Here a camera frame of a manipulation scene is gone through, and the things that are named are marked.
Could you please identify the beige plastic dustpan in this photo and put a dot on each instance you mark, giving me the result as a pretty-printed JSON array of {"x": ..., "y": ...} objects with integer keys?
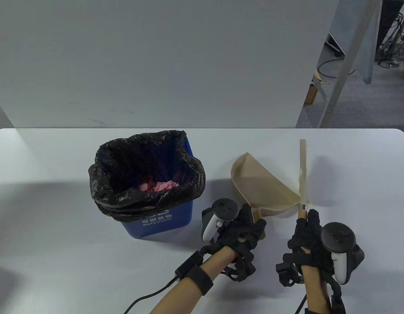
[{"x": 264, "y": 189}]

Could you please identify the grey metal stand leg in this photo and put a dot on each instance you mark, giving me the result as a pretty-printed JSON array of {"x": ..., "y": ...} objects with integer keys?
[{"x": 346, "y": 65}]

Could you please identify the person's right hand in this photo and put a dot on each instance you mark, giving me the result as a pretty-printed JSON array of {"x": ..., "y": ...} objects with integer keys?
[{"x": 306, "y": 242}]

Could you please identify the white table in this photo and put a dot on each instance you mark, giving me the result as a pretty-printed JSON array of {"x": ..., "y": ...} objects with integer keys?
[{"x": 359, "y": 170}]

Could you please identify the white partition board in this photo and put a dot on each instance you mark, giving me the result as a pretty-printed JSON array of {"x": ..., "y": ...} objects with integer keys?
[{"x": 156, "y": 65}]

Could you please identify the person's right forearm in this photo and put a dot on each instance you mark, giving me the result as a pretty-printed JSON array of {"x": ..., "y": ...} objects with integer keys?
[{"x": 314, "y": 291}]

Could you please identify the grey board panel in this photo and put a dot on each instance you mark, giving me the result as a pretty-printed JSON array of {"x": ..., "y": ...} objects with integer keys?
[{"x": 368, "y": 59}]

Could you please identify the black plastic trash bag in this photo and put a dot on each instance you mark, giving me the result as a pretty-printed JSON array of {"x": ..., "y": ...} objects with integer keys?
[{"x": 130, "y": 163}]

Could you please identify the dark grey tracking controller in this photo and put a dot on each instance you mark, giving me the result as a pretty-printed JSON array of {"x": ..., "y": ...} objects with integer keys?
[
  {"x": 224, "y": 209},
  {"x": 337, "y": 237}
]

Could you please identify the blue recycling bin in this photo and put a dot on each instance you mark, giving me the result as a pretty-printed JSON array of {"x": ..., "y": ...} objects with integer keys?
[{"x": 156, "y": 229}]

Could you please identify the person's left forearm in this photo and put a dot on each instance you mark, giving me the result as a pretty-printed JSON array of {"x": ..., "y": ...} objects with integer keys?
[{"x": 175, "y": 301}]

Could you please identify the pile of pink paper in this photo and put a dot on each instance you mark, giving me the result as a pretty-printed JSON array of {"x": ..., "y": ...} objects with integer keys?
[{"x": 159, "y": 186}]

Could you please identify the person's left hand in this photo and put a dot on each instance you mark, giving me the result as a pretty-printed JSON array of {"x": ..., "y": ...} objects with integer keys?
[{"x": 237, "y": 235}]

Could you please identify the tan wooden block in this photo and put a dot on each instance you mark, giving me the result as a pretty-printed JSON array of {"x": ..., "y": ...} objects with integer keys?
[{"x": 310, "y": 95}]

